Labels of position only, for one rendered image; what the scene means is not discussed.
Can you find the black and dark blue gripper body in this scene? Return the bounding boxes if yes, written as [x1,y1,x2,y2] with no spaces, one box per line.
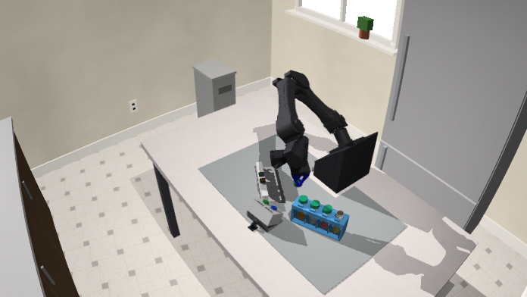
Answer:
[289,153,310,176]

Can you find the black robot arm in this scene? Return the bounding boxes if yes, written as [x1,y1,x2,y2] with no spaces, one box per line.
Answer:
[270,70,364,170]

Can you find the grey flat mat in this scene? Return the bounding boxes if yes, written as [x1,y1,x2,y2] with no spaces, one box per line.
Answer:
[198,134,407,295]

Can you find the blue tube rack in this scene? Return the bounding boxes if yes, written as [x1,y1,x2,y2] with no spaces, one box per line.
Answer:
[290,196,350,241]

